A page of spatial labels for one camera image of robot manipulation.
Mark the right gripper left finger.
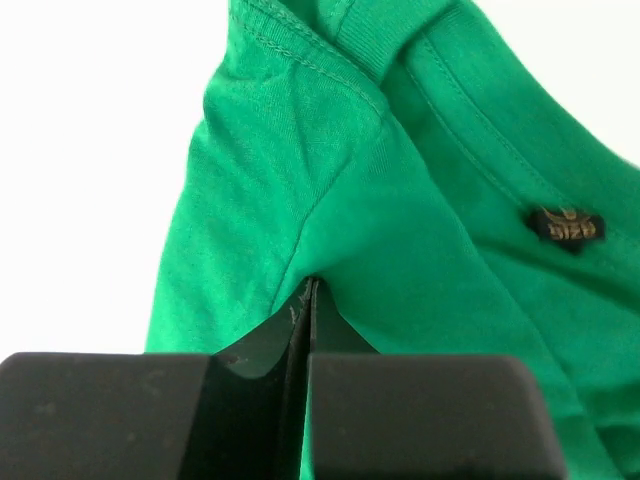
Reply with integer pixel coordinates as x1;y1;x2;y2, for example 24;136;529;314
1;280;314;479

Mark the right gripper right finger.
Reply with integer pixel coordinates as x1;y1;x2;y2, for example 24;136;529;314
309;282;566;479

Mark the green t shirt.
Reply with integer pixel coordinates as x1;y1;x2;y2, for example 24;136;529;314
146;1;639;479

